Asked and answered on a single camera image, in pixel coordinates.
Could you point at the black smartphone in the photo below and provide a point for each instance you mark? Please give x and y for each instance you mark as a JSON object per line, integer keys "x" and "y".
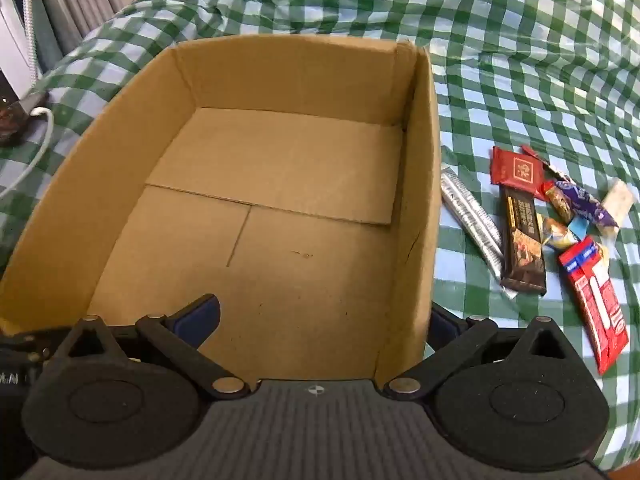
{"x": 15, "y": 120}

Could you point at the silver striped stick packet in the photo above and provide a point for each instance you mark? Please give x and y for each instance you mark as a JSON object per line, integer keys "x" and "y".
{"x": 470, "y": 215}

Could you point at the grey curtain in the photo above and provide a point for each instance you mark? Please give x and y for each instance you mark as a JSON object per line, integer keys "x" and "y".
{"x": 75, "y": 0}

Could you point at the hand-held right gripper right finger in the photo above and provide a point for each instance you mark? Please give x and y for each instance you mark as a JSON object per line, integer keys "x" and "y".
{"x": 442, "y": 330}

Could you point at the purple cartoon snack packet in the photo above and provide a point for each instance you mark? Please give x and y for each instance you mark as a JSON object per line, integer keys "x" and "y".
{"x": 585, "y": 205}

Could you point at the blue stick packet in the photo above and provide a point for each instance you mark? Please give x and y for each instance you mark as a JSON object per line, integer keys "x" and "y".
{"x": 577, "y": 227}

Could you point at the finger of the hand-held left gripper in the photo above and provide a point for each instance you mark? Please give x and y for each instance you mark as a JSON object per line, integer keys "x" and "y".
{"x": 27, "y": 347}

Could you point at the dark brown snack bar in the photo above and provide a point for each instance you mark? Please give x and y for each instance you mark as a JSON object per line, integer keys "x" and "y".
{"x": 522, "y": 245}

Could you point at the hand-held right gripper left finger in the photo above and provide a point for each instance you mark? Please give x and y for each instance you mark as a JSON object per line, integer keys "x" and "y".
{"x": 200, "y": 317}

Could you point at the white nougat packet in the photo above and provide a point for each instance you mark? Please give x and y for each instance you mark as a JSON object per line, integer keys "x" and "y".
{"x": 617, "y": 200}

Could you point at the yellow cartoon snack packet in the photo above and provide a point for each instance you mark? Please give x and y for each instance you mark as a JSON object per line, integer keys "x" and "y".
{"x": 552, "y": 232}

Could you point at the red and white snack packet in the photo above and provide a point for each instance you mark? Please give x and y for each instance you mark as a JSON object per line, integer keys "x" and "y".
{"x": 595, "y": 300}

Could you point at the white window frame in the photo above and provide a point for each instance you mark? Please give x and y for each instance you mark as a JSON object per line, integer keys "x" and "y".
{"x": 12, "y": 45}

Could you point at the small orange candy packet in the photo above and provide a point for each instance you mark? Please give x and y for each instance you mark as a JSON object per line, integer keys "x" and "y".
{"x": 557, "y": 200}

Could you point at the cardboard box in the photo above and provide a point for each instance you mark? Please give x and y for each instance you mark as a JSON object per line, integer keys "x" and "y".
{"x": 280, "y": 170}

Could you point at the red square snack packet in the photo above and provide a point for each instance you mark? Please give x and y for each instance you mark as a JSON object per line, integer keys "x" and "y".
{"x": 515, "y": 170}

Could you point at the thin red stick packet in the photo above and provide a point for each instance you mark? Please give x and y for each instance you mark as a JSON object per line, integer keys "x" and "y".
{"x": 534, "y": 156}

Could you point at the green checkered cloth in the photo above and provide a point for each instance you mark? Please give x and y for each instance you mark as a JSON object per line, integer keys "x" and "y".
{"x": 525, "y": 60}

